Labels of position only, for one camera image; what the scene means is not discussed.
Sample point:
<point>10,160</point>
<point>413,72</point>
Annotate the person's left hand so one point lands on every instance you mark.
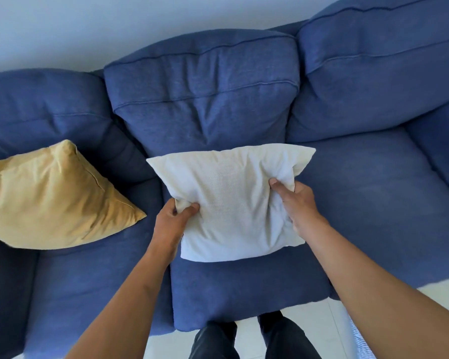
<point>168,228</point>

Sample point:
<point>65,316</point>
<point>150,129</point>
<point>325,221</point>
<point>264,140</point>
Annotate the person's right thumb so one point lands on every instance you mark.
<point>279,186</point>

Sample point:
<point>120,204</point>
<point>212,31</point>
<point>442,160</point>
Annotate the person's left forearm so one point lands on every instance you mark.
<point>127,306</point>

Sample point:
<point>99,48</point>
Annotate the person's right hand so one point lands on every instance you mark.
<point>300,209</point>

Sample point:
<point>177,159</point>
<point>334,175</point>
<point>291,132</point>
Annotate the person's dark trouser legs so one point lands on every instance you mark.
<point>254,340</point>

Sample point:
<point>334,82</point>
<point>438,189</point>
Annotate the blue fabric sofa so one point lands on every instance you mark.
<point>224,175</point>

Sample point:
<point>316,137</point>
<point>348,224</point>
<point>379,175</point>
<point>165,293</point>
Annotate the striped rug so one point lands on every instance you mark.
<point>359,342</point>

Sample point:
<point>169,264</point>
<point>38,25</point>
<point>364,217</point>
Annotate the blue sofa back cushion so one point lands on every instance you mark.
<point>378,63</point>
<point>52,115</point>
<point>209,89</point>

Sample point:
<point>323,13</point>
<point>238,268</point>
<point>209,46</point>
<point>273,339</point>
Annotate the white throw pillow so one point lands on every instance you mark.
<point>232,205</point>

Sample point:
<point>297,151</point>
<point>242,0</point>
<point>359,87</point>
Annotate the yellow throw pillow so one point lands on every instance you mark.
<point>56,198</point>

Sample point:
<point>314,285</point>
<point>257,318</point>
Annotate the blue sofa seat cushion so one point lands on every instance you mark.
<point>381,205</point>
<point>89,287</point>
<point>243,287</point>

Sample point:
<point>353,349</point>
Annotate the person's left thumb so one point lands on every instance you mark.
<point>189,211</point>

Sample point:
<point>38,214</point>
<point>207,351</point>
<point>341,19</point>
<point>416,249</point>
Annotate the person's right forearm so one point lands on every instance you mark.
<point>381,291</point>

